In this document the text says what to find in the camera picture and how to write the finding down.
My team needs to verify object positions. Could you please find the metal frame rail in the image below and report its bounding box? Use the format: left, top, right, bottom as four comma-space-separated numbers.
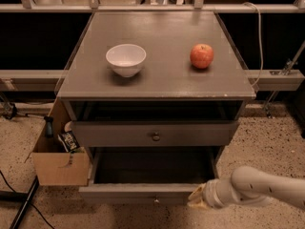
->
0, 3, 305, 13

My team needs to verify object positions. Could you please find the white cable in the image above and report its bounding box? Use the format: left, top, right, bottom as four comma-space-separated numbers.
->
243, 2, 265, 88

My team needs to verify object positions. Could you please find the metal clamp bracket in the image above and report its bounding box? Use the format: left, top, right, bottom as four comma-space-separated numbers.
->
263, 40, 305, 118

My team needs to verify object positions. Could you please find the red apple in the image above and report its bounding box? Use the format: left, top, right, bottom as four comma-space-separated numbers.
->
190, 44, 214, 69

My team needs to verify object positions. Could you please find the dark spray bottle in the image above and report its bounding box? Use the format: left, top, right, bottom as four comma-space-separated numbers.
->
44, 116, 53, 138

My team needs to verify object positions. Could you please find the dark snack bag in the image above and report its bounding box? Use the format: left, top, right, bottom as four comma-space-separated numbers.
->
58, 131, 80, 153

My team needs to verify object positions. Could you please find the grey wooden drawer cabinet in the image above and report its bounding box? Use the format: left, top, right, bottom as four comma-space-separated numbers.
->
56, 10, 257, 164

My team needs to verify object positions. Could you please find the white ceramic bowl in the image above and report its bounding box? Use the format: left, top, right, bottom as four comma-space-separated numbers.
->
106, 44, 147, 77

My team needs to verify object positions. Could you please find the cardboard box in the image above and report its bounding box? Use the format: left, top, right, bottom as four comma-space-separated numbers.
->
31, 99, 90, 186

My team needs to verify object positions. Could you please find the grey top drawer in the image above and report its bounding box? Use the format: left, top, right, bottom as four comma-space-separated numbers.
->
71, 121, 238, 147

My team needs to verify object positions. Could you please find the grey drawer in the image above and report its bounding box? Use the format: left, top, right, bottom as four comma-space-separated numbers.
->
71, 121, 238, 147
79, 147, 222, 205

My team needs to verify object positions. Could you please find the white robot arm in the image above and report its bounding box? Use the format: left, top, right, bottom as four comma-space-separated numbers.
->
188, 166, 305, 210

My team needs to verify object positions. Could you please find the black floor stand bar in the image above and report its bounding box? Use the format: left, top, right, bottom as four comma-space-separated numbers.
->
0, 177, 39, 229

